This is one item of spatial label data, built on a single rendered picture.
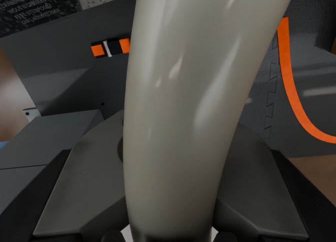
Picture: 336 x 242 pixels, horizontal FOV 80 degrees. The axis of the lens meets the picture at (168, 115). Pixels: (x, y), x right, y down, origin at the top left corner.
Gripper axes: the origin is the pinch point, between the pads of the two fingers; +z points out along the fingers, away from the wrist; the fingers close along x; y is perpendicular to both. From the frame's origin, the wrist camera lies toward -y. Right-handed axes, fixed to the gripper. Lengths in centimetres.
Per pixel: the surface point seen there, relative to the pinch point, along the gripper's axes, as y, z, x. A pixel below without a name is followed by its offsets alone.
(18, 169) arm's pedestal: 50, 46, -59
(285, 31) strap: 5, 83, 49
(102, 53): 15, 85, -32
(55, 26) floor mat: 3, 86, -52
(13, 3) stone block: -6.2, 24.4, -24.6
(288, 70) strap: 23, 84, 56
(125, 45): 10, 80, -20
